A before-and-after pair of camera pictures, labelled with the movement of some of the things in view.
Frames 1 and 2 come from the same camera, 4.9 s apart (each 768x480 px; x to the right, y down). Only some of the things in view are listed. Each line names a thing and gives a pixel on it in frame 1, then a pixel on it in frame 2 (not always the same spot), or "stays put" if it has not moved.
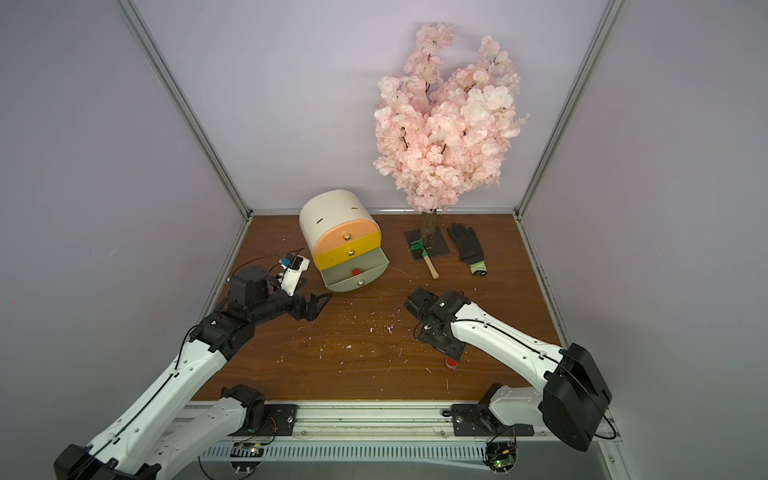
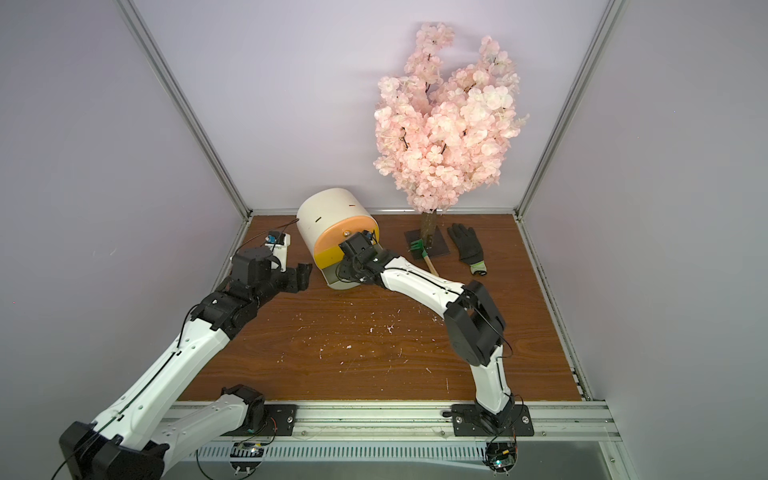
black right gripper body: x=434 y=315 to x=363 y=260
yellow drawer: x=348 y=250 stays put
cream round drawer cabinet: x=342 y=233 stays put
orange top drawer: x=343 y=232 stays put
